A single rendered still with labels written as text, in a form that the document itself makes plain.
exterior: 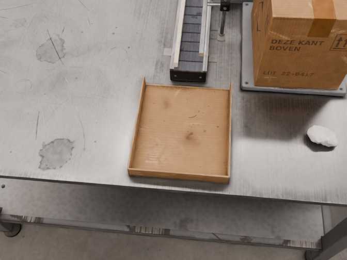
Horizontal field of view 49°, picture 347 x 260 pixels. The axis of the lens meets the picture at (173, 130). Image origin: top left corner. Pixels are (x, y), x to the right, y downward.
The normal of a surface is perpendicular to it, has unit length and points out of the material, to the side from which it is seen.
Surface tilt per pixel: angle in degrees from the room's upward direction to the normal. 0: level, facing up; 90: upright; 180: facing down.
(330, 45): 90
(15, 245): 0
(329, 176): 0
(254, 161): 0
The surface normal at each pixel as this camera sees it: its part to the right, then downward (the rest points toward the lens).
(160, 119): -0.02, -0.50
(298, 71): -0.07, 0.86
